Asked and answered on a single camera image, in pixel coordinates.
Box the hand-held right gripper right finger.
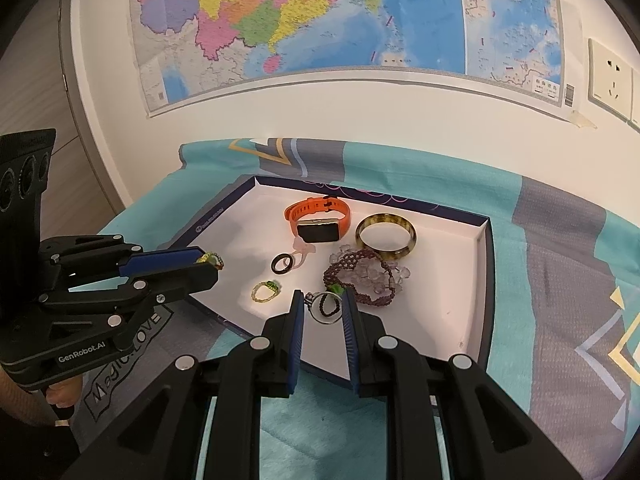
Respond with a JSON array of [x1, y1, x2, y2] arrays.
[[341, 290, 616, 480]]

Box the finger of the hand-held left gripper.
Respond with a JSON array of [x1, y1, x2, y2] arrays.
[[39, 262, 222, 322], [39, 234, 208, 287]]

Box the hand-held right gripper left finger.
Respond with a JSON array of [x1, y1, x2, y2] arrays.
[[60, 289, 306, 480]]

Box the purple beaded bracelet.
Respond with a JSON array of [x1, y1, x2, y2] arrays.
[[322, 249, 404, 309]]

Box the silver ring with green stone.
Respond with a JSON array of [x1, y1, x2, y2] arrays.
[[304, 284, 347, 325]]

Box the clear crystal bead bracelet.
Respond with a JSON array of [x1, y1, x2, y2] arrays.
[[329, 244, 414, 299]]

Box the small clear pink trinket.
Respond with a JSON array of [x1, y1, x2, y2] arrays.
[[291, 240, 319, 270]]

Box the white tray with dark rim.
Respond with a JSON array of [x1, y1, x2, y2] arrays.
[[157, 174, 497, 387]]

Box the person's left forearm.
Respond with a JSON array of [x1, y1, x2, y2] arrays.
[[0, 366, 57, 429]]

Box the person's left hand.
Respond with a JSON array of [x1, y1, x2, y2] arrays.
[[46, 376, 84, 410]]

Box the tortoiseshell bangle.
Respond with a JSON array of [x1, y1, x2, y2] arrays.
[[355, 213, 417, 262]]

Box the wooden wardrobe door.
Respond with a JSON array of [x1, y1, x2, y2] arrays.
[[0, 0, 126, 241]]

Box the teal and grey printed blanket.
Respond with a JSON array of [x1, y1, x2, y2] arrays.
[[65, 137, 640, 480]]

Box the orange strap smartwatch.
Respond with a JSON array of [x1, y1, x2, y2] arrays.
[[285, 195, 353, 244]]

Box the colourful wall map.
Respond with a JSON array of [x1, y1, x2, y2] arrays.
[[127, 0, 577, 120]]

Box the white wall socket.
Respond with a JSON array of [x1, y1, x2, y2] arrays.
[[587, 37, 634, 121], [625, 67, 640, 134]]

